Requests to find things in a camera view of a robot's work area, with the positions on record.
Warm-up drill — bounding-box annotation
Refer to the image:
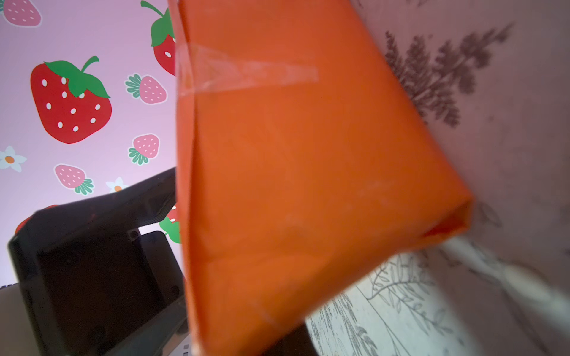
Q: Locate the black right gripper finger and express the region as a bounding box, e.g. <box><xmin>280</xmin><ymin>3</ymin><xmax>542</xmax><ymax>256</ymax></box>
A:
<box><xmin>267</xmin><ymin>323</ymin><xmax>319</xmax><ymax>356</ymax></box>

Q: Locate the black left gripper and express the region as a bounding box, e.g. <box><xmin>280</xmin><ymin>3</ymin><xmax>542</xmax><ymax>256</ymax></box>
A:
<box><xmin>7</xmin><ymin>167</ymin><xmax>189</xmax><ymax>355</ymax></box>

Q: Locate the yellow orange wrapping paper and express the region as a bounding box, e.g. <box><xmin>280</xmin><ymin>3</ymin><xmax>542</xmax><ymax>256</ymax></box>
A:
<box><xmin>169</xmin><ymin>1</ymin><xmax>474</xmax><ymax>355</ymax></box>

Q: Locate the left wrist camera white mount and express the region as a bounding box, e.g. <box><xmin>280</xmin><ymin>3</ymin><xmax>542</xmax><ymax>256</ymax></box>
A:
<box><xmin>0</xmin><ymin>283</ymin><xmax>41</xmax><ymax>356</ymax></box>

